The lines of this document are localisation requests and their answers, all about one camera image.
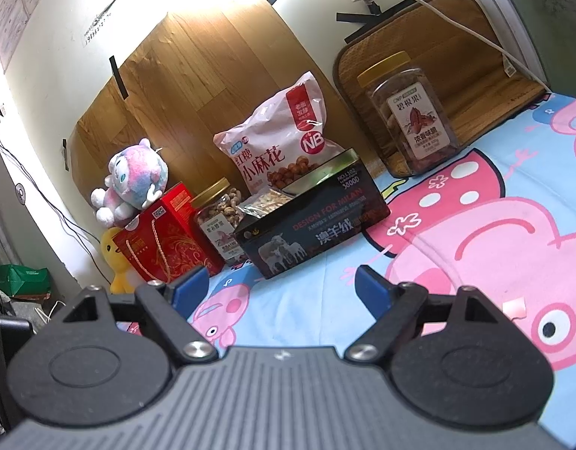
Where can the blue cartoon printed bedsheet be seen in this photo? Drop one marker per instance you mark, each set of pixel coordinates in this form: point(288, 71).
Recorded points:
point(325, 290)

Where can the clear nut packet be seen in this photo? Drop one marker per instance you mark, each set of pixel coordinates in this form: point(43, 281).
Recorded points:
point(264, 202)

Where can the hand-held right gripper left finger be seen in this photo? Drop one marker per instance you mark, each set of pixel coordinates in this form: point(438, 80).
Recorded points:
point(189, 286)

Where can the green cardboard box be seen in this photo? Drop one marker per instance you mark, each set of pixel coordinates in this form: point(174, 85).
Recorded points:
point(21, 281)

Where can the wall poster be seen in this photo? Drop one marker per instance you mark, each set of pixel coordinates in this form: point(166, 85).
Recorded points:
point(21, 4)

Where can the red gift box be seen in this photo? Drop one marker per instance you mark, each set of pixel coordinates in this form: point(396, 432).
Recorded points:
point(170, 239)

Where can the pink snack bag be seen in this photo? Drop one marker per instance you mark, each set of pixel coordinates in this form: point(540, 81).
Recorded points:
point(278, 140)

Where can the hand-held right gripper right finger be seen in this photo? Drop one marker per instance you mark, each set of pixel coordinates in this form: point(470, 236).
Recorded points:
point(372, 290)

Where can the dark window pane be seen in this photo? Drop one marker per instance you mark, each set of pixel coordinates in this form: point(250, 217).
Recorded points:
point(550, 4)

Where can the tall clear jar gold lid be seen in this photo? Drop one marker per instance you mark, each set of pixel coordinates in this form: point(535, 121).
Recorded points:
point(412, 117)

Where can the brown woven mat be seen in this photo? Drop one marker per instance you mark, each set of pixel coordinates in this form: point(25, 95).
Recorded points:
point(475, 84)

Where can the small clear nut jar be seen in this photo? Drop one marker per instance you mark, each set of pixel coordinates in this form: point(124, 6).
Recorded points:
point(217, 225)

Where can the wooden board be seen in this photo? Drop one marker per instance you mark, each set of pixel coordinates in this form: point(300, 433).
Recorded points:
point(199, 70)

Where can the pink plush toy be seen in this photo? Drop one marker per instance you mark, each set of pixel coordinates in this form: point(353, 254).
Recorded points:
point(131, 178)

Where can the yellow plush toy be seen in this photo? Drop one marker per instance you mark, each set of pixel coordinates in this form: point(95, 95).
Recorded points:
point(117, 253)

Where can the black printed box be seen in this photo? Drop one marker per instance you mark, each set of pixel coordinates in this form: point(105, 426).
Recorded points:
point(325, 229)

